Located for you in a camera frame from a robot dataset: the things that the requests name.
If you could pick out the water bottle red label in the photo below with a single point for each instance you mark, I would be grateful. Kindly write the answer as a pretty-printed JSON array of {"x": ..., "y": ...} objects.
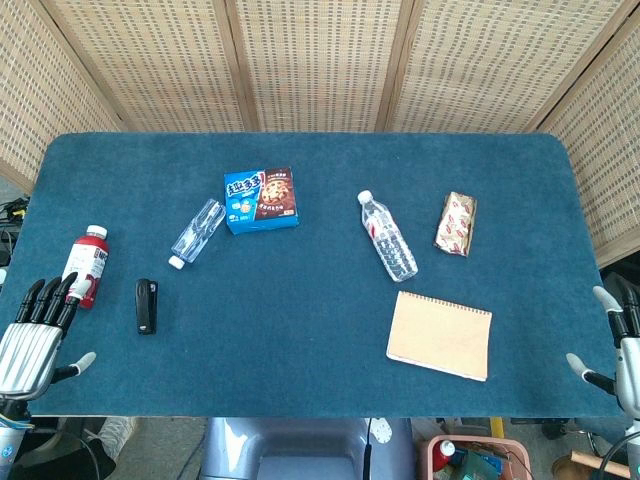
[{"x": 390, "y": 240}]

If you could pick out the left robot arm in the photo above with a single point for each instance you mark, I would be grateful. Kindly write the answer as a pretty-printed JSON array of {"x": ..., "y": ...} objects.
[{"x": 12, "y": 440}]

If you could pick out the small red bottle white cap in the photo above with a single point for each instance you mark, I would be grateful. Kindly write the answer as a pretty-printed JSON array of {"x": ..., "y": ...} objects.
[{"x": 442, "y": 454}]

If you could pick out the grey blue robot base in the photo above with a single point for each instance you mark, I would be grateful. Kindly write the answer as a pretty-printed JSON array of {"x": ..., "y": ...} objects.
[{"x": 300, "y": 445}]

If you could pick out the red white snack packet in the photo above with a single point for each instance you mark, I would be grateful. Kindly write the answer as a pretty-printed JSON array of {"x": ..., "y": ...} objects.
[{"x": 455, "y": 225}]

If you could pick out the tan spiral notebook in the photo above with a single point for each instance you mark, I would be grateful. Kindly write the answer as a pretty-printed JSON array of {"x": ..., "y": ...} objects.
[{"x": 440, "y": 337}]

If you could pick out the black stapler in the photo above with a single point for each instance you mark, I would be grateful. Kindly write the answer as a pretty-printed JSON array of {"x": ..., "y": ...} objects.
[{"x": 146, "y": 307}]

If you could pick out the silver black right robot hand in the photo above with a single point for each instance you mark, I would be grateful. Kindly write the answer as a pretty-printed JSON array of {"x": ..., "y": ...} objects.
[{"x": 627, "y": 360}]

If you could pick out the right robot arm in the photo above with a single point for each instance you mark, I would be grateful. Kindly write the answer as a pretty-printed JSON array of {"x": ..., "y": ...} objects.
[{"x": 632, "y": 445}]

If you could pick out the woven rattan screen panel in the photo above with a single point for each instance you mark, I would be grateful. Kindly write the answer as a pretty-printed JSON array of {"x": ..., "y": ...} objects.
[
  {"x": 320, "y": 65},
  {"x": 35, "y": 100},
  {"x": 490, "y": 65},
  {"x": 610, "y": 150},
  {"x": 160, "y": 65}
]

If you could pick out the wooden stick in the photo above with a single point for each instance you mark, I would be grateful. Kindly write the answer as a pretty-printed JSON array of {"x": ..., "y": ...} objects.
[{"x": 600, "y": 464}]

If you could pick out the pink plastic basket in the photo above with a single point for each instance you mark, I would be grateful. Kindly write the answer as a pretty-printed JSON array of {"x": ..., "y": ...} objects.
[{"x": 515, "y": 450}]

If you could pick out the red drink bottle white cap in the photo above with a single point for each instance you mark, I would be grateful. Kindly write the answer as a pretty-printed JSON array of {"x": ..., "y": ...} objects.
[{"x": 90, "y": 255}]

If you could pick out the blue cookie box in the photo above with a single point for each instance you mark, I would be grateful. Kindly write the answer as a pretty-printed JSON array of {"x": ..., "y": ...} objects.
[{"x": 262, "y": 202}]

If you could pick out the blue felt table cover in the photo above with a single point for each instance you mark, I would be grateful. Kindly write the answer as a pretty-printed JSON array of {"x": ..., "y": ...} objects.
[{"x": 300, "y": 300}]

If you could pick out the clear plastic bottle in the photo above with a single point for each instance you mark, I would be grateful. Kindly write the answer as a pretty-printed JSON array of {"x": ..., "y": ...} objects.
[{"x": 197, "y": 232}]

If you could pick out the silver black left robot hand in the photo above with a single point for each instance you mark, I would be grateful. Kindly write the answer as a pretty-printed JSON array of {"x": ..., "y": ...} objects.
[{"x": 27, "y": 352}]

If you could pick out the white shoe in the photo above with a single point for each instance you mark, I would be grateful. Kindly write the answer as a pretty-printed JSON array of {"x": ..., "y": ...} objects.
[{"x": 117, "y": 432}]

